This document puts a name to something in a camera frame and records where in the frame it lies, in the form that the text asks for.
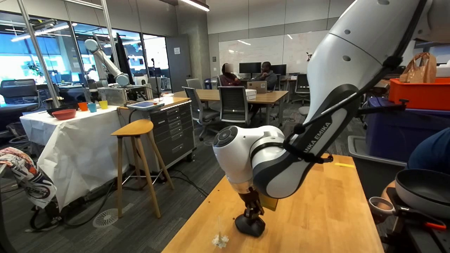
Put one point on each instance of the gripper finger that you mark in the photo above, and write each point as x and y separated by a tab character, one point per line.
249	213
259	211

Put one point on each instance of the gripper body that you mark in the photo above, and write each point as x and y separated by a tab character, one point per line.
251	198

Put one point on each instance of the black computer mouse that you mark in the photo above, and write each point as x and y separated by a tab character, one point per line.
250	226

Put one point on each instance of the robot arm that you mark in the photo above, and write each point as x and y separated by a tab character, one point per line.
351	52

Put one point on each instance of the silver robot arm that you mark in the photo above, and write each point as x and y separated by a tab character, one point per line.
109	65

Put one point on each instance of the yellow block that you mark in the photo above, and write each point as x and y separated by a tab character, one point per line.
270	204

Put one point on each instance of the small white plastic piece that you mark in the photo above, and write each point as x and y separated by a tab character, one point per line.
220	240

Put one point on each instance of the grey office chair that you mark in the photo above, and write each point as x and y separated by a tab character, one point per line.
198	109
233	103

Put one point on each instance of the strip of yellow tape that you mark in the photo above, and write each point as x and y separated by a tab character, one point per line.
344	164

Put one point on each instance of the grey tool cabinet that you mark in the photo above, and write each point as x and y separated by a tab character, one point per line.
174	133

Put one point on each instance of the wooden meeting table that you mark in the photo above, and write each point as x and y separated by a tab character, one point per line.
274	96

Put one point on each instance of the white box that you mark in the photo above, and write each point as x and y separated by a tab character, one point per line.
250	94

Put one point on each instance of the laptop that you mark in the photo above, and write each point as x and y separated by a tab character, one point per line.
257	86

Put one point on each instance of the small metal cup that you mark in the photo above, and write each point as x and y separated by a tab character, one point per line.
381	207

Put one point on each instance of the person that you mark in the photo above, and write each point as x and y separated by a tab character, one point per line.
269	77
228	78
432	151

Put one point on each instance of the black office chair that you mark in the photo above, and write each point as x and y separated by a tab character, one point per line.
301	86

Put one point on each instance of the monitor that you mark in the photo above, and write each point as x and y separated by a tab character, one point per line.
279	69
250	67

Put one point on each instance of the wooden stool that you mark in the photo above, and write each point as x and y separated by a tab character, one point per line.
135	128

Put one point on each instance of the tablet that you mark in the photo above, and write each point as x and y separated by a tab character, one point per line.
145	104

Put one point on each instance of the whiteboard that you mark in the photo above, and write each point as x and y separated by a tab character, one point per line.
267	49

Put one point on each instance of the grey door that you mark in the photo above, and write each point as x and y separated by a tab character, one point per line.
178	66

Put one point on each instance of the microphone stand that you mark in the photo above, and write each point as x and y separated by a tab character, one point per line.
156	79

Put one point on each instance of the blue storage bin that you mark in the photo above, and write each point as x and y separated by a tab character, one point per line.
397	133

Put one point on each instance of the grey frying pan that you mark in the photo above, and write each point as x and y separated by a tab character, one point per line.
423	189

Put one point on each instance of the yellow cup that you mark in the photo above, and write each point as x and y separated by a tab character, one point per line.
103	104

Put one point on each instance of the table with white cloth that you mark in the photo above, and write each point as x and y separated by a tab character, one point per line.
81	147

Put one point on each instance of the blue cup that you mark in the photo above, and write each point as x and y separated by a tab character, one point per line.
92	107

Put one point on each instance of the orange cup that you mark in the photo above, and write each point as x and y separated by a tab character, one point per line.
83	106

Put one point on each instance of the orange bin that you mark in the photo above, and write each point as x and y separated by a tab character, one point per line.
418	94

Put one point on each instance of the red bowl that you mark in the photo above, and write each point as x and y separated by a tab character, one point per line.
64	114

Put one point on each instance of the brown paper bag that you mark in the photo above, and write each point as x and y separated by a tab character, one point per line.
420	70

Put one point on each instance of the black bowl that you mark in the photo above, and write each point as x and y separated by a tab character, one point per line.
56	109

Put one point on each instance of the patterned cloth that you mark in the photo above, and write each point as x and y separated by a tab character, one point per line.
30	177

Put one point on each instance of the black mesh chair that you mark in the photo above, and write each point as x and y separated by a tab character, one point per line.
19	91

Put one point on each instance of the metal frame pole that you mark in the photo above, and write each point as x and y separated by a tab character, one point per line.
110	38
38	56

